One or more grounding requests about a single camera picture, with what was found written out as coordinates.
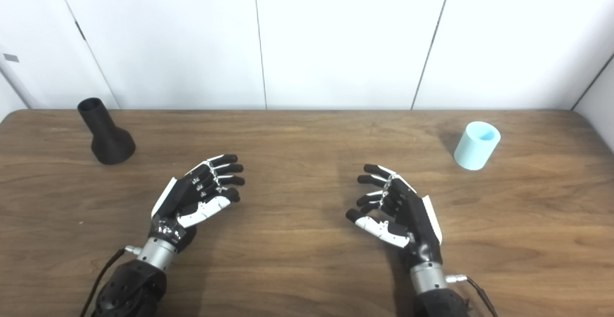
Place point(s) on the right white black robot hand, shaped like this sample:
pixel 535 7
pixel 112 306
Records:
pixel 413 221

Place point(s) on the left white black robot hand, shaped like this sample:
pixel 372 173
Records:
pixel 184 197

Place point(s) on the black flared nozzle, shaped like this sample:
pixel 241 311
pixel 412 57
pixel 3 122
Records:
pixel 108 142

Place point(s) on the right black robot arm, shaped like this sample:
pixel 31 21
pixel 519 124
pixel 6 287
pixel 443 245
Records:
pixel 439 302

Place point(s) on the small gray wall tag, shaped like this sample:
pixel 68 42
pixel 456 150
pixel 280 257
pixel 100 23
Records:
pixel 11 58

